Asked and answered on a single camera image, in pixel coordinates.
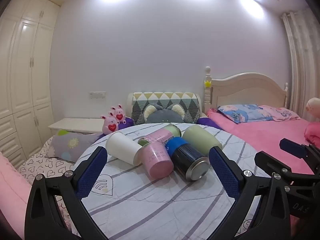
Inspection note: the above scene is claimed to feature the pink cartoon pillow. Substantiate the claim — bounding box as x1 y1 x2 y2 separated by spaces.
259 105 301 121

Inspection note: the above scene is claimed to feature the pink cushion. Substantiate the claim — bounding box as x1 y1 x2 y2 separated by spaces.
304 122 320 143

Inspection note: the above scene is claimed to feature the grey cat plush pillow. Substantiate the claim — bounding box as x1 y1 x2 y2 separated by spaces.
142 103 185 124

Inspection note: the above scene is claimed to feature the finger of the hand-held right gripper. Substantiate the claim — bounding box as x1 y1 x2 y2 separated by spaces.
279 138 320 161
254 151 309 181

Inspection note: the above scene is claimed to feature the pink cup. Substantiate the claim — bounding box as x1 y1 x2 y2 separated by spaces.
138 128 175 147
140 144 174 179

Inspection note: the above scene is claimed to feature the white nightstand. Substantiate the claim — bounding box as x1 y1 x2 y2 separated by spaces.
48 118 106 133

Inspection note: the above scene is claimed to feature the pink blanket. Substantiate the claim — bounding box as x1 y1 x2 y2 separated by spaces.
0 152 33 230

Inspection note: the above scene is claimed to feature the grey floral pillow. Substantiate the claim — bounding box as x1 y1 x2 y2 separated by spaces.
47 129 101 163

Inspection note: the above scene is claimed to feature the diamond patterned cushion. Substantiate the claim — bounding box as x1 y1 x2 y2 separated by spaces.
126 92 201 126

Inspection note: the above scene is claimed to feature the pale pink plush toy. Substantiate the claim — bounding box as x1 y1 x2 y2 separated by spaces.
305 97 320 118

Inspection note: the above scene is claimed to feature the pink bed sheet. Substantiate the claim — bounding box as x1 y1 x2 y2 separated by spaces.
206 108 320 176

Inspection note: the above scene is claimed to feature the white cup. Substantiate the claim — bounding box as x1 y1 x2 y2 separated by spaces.
105 132 143 166

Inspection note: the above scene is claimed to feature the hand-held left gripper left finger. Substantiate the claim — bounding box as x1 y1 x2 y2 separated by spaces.
24 146 110 240

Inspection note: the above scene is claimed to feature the pink bunny toy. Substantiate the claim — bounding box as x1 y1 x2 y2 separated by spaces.
101 115 120 134
111 104 126 122

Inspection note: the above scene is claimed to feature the cream curtain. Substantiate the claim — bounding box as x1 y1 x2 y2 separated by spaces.
280 7 320 120

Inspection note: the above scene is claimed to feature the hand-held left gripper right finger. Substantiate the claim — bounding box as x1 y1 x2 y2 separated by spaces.
209 146 292 240

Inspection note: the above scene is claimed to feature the olive green cup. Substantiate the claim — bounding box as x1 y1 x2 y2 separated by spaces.
182 125 223 156

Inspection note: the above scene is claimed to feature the blue cartoon pillow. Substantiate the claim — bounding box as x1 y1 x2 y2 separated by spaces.
217 104 273 124

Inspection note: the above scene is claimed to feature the cream bed headboard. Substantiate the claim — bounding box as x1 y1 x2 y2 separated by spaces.
203 66 289 113

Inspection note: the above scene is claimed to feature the blue and black metal cup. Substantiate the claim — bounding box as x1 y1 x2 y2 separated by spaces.
165 137 210 181

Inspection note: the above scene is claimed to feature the heart print bed sheet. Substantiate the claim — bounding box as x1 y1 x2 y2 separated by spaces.
17 135 77 232

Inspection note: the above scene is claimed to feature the white wardrobe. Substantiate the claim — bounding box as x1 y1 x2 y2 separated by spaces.
0 0 61 169

